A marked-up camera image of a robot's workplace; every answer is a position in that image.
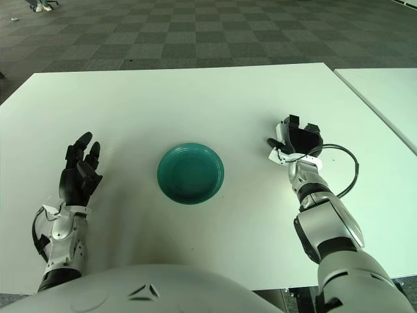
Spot person's white shoes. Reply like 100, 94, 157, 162
27, 0, 61, 13

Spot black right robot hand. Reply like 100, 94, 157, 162
266, 114, 325, 157

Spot white side table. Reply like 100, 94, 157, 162
334, 67, 417, 154

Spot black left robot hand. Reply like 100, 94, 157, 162
59, 131, 104, 209

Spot grey robot torso shell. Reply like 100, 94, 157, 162
0, 263, 284, 313

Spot teal green round plate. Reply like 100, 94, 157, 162
156, 142, 225, 205

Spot grey right arm cable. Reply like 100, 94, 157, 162
312, 143, 359, 199

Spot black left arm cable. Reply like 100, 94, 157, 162
31, 208, 53, 261

